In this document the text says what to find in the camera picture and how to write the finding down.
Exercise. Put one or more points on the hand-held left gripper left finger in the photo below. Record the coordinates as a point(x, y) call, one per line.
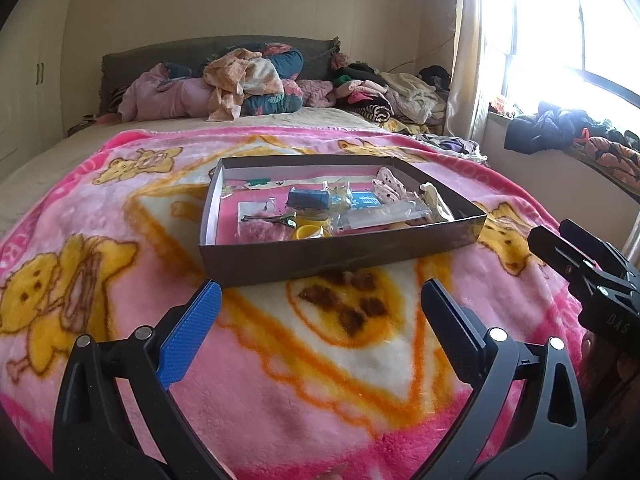
point(190, 340)

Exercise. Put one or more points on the bright window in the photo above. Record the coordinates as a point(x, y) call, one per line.
point(575, 25)

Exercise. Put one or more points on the pink fluffy hair clip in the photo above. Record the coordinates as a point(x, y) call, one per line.
point(260, 233)

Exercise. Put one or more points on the pink quilted garment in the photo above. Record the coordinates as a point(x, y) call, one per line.
point(165, 95)

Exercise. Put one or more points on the long clear strip packet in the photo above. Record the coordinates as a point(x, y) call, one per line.
point(380, 217)

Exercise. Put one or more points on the pink printed bear blanket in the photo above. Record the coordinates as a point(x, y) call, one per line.
point(125, 260)

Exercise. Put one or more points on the dark cardboard box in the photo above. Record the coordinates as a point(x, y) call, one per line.
point(325, 260)

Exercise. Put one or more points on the small clear plastic packet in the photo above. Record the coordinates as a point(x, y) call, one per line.
point(435, 200)

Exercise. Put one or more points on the orange black patterned cloth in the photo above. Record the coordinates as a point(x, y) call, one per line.
point(615, 157)

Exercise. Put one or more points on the cream curtain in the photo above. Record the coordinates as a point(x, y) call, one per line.
point(470, 60)

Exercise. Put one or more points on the peach patterned cloth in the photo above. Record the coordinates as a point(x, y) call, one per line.
point(235, 72)

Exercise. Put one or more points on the cream wardrobe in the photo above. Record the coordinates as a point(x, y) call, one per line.
point(30, 60)

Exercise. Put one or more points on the person's right hand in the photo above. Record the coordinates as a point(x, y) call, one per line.
point(600, 360)

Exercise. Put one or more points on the crumpled clothes at bed edge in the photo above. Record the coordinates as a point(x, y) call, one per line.
point(450, 144)

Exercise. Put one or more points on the black metal hair clip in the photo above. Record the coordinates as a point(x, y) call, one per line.
point(272, 218)

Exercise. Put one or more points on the purple pink fuzzy cloth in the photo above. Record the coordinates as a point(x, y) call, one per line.
point(312, 92)

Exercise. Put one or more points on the dark clothes on sill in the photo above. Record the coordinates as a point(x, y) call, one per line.
point(545, 127)

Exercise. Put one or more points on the small clear yellowish packet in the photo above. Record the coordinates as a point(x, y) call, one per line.
point(339, 193)

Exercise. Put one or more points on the small clear earring bag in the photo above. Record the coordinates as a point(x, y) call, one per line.
point(250, 209)

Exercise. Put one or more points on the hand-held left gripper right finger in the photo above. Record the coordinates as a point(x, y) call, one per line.
point(450, 325)

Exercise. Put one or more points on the dark blue floral pillow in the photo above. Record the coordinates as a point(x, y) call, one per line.
point(290, 62)

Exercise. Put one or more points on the polka dot fabric bow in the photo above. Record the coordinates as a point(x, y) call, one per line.
point(390, 185)

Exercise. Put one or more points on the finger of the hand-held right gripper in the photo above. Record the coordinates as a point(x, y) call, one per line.
point(560, 252)
point(595, 245)

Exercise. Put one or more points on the pile of mixed clothes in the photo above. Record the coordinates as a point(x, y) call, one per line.
point(400, 90)

